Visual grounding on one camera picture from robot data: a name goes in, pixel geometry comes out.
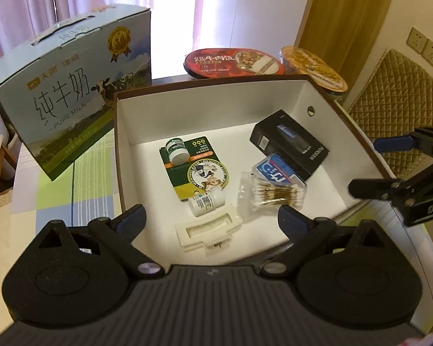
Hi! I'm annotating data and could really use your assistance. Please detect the red instant rice bowl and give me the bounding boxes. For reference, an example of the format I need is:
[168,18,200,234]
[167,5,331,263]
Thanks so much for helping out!
[184,48,285,79]

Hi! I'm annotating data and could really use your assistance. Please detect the wall power sockets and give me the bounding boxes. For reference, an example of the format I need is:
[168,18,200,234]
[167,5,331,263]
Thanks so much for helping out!
[406,27,433,67]

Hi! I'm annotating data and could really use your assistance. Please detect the quilted brown chair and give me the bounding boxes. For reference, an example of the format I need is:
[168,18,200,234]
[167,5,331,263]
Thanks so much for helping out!
[346,48,433,181]

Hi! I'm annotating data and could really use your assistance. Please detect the cotton swab bag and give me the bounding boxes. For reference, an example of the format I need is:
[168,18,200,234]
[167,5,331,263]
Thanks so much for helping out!
[237,172,307,213]

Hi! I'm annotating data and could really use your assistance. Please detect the milk carton box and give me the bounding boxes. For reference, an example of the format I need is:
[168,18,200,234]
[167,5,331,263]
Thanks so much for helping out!
[0,4,152,180]

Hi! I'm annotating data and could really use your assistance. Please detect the black shaver box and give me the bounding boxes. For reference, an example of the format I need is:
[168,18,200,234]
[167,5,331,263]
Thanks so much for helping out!
[250,109,329,181]

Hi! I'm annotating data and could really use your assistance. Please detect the green lid white bottle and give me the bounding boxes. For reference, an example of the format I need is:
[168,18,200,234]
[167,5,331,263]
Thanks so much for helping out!
[165,138,190,166]

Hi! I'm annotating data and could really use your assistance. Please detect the orange instant noodle bowl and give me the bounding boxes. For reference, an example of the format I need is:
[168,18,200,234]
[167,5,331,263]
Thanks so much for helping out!
[280,46,348,96]

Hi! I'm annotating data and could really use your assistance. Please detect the small white pill bottle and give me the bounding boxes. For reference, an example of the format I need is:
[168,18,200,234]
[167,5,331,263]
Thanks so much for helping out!
[188,187,225,217]

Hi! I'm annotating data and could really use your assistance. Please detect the brown white storage box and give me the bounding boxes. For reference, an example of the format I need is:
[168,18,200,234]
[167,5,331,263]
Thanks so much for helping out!
[115,76,392,266]

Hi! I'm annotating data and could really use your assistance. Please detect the white plastic hair clip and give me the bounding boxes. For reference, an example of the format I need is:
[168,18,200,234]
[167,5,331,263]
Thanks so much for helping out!
[175,205,243,252]

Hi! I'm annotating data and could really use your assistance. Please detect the blue playing card case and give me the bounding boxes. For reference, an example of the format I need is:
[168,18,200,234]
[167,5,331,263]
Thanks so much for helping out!
[252,154,306,187]

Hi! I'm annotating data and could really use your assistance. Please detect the checkered tablecloth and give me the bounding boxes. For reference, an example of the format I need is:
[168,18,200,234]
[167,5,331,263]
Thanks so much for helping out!
[10,129,124,231]

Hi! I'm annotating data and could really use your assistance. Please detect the green round-label card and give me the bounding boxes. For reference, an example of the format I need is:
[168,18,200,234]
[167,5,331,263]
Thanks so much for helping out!
[159,136,229,201]

